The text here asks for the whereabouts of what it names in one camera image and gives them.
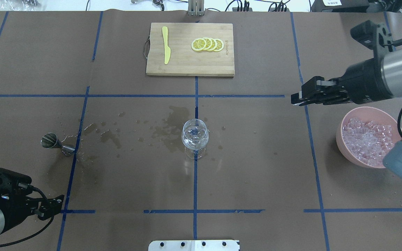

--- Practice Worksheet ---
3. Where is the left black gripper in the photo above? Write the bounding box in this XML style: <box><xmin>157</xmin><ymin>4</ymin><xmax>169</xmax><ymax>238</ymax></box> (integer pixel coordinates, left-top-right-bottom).
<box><xmin>0</xmin><ymin>195</ymin><xmax>65</xmax><ymax>234</ymax></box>

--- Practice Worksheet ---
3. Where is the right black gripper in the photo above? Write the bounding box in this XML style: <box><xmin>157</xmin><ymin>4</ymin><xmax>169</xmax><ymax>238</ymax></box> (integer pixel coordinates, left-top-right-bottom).
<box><xmin>291</xmin><ymin>58</ymin><xmax>393</xmax><ymax>106</ymax></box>

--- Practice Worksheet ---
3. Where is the steel jigger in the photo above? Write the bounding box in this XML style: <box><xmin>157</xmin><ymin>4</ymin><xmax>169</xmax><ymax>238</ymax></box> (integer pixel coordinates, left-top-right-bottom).
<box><xmin>40</xmin><ymin>133</ymin><xmax>75</xmax><ymax>156</ymax></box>

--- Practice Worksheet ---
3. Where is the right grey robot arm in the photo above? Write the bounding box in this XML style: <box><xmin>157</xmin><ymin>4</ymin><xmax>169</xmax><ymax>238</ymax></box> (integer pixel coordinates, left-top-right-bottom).
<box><xmin>291</xmin><ymin>49</ymin><xmax>402</xmax><ymax>178</ymax></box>

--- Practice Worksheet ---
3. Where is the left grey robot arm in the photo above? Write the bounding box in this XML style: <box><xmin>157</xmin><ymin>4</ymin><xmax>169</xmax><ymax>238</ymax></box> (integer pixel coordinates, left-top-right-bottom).
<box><xmin>0</xmin><ymin>195</ymin><xmax>65</xmax><ymax>235</ymax></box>

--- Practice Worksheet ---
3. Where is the pile of ice cubes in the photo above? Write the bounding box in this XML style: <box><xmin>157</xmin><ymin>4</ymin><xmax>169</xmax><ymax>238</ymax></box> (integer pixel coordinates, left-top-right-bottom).
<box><xmin>341</xmin><ymin>117</ymin><xmax>394</xmax><ymax>167</ymax></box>

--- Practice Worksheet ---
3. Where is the clear wine glass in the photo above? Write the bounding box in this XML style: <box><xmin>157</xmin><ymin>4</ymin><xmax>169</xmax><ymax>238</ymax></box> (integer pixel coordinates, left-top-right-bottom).
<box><xmin>181</xmin><ymin>119</ymin><xmax>210</xmax><ymax>159</ymax></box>

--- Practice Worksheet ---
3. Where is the pink bowl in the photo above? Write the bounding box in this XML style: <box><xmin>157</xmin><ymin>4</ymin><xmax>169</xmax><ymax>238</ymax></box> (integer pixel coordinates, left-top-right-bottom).
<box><xmin>336</xmin><ymin>106</ymin><xmax>401</xmax><ymax>169</ymax></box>

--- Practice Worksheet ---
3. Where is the lemon slice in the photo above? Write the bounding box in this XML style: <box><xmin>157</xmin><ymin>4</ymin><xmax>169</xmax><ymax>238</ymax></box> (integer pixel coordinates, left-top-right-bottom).
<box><xmin>203</xmin><ymin>38</ymin><xmax>213</xmax><ymax>51</ymax></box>
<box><xmin>213</xmin><ymin>38</ymin><xmax>224</xmax><ymax>52</ymax></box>
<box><xmin>207</xmin><ymin>38</ymin><xmax>217</xmax><ymax>51</ymax></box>
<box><xmin>191</xmin><ymin>38</ymin><xmax>207</xmax><ymax>52</ymax></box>

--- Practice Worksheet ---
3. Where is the bamboo cutting board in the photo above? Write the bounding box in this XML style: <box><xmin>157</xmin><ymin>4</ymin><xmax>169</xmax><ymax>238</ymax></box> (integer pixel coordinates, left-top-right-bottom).
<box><xmin>146</xmin><ymin>22</ymin><xmax>236</xmax><ymax>77</ymax></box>

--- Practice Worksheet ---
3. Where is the yellow plastic knife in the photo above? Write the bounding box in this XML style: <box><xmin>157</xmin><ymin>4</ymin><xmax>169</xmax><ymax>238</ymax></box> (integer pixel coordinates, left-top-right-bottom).
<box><xmin>162</xmin><ymin>26</ymin><xmax>172</xmax><ymax>64</ymax></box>

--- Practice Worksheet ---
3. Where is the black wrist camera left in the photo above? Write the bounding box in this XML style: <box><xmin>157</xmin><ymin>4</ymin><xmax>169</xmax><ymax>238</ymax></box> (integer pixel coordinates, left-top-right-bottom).
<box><xmin>0</xmin><ymin>167</ymin><xmax>32</xmax><ymax>204</ymax></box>

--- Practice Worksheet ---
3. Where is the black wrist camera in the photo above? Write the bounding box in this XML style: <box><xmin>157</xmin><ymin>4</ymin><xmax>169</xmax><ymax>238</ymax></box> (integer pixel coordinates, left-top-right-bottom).
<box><xmin>350</xmin><ymin>20</ymin><xmax>394</xmax><ymax>53</ymax></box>
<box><xmin>0</xmin><ymin>167</ymin><xmax>32</xmax><ymax>204</ymax></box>

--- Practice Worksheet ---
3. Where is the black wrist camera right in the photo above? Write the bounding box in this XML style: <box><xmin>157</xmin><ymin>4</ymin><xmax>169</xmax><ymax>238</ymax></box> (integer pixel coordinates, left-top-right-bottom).
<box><xmin>350</xmin><ymin>20</ymin><xmax>394</xmax><ymax>53</ymax></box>

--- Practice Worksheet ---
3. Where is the aluminium frame post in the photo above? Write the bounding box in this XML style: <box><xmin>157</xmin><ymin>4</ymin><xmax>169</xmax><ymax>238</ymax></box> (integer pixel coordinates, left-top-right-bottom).
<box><xmin>187</xmin><ymin>0</ymin><xmax>205</xmax><ymax>16</ymax></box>

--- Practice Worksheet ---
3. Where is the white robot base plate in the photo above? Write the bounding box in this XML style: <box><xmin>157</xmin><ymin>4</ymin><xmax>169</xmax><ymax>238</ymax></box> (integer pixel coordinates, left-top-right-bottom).
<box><xmin>148</xmin><ymin>239</ymin><xmax>240</xmax><ymax>251</ymax></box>

